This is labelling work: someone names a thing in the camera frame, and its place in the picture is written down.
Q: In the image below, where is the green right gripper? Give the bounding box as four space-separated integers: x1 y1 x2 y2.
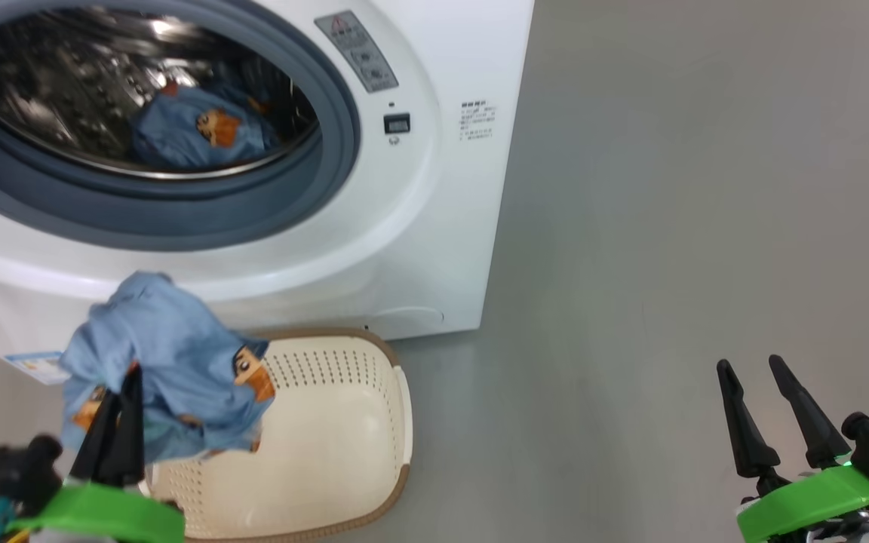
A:
716 355 869 543

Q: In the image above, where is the white front-load washing machine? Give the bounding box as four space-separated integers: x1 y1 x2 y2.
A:
0 0 536 363

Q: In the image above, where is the round filter cover panel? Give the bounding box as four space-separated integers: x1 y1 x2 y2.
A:
370 305 447 333

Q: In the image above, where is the blue energy label sticker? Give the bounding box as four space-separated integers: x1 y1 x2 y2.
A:
5 351 72 385

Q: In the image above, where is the cream laundry basket brown rim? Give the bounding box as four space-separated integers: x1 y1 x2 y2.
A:
140 328 413 542

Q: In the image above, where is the grey warning label sticker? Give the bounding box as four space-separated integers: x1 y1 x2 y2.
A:
314 11 399 94

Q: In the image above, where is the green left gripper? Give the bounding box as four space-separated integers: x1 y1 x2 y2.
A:
8 367 185 543

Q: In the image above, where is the blue printed garment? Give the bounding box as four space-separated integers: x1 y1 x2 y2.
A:
131 79 278 170
60 271 277 462

